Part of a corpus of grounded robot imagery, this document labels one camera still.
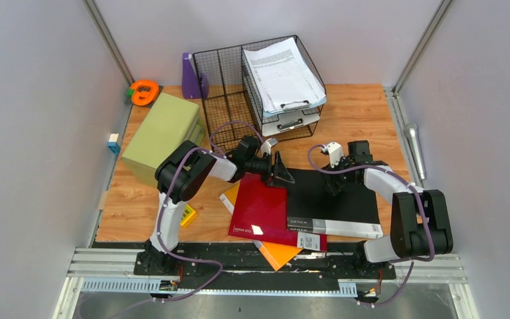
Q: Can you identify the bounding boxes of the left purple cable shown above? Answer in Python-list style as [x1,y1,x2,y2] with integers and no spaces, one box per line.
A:
[155,121,265,304]

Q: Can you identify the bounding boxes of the blue white toy brick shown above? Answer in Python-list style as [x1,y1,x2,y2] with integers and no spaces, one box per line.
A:
[107,134,122,155]

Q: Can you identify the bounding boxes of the orange folder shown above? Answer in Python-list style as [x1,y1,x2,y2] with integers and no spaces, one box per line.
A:
[219,185,302,271]

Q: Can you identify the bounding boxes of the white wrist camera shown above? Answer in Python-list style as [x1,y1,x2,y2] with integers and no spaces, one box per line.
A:
[323,142,345,169]
[260,138,278,156]

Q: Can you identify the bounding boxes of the green drawer cabinet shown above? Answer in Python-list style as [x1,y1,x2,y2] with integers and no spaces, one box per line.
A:
[122,93,203,187]

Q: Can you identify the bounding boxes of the black clip file folder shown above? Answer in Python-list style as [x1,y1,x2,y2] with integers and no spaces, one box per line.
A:
[286,169,384,239]

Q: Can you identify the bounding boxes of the papers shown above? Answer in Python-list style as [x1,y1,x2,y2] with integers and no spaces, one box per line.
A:
[243,37,327,117]

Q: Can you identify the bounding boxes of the purple cable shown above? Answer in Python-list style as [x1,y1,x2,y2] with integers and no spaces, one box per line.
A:
[307,144,436,308]
[155,121,265,304]

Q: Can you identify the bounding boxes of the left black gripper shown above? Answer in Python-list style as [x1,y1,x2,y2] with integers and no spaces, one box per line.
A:
[245,152,296,189]

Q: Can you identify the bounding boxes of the white clipboard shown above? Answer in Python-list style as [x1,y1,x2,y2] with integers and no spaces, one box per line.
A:
[261,110,320,137]

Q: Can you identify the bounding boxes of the orange tape roll holder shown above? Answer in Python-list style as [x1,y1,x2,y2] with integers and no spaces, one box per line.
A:
[126,80,162,106]

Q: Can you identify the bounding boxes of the black wire mesh basket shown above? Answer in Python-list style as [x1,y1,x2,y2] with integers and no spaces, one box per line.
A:
[191,35,327,153]

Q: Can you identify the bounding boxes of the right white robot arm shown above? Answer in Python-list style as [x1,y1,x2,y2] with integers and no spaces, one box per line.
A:
[319,140,454,278]

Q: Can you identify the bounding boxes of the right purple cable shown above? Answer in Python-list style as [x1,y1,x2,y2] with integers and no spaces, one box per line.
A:
[307,144,436,308]

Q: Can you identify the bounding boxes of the red folder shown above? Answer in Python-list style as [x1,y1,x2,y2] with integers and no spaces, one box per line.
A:
[228,174,327,251]

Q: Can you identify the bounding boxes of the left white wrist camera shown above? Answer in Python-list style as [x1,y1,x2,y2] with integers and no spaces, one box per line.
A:
[260,138,278,156]

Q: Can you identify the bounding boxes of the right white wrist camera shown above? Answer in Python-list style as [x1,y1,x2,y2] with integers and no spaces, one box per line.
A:
[323,142,345,169]

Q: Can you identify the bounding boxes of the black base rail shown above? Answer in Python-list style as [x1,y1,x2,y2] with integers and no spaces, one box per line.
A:
[133,243,397,291]

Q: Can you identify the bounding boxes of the yellow grid box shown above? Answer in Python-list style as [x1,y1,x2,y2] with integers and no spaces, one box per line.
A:
[180,205,198,229]

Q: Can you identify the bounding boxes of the purple tape dispenser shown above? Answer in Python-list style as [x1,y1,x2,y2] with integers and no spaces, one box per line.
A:
[181,53,209,99]

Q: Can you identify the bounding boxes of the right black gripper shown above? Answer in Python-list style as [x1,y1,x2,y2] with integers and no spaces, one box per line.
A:
[319,156,355,196]

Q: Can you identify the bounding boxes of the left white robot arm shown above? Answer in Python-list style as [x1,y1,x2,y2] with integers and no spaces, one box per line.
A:
[145,136,295,274]

